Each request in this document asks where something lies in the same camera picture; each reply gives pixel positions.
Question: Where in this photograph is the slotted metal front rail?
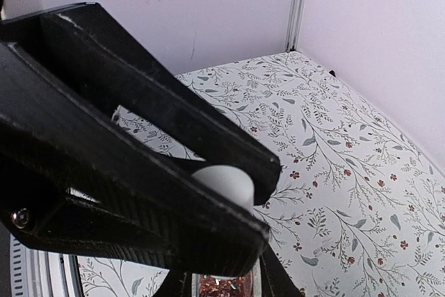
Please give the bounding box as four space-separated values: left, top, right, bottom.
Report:
10 236 84 297

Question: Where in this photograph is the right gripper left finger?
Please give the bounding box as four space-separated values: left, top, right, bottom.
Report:
153 270 192 297

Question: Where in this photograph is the floral patterned table mat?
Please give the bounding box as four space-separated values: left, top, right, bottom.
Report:
74 49 445 297

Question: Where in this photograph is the white nail polish cap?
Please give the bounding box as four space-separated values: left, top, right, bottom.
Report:
192 165 254 214

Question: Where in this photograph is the left aluminium frame post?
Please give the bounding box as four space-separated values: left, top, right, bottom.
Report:
285 0 305 51

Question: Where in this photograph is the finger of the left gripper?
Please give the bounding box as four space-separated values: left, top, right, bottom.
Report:
1 43 270 277
1 3 281 205

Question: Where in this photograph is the glitter nail polish bottle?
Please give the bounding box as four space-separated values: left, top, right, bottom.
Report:
191 260 261 297

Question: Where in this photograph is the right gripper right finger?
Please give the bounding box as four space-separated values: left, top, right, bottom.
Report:
260 251 302 297

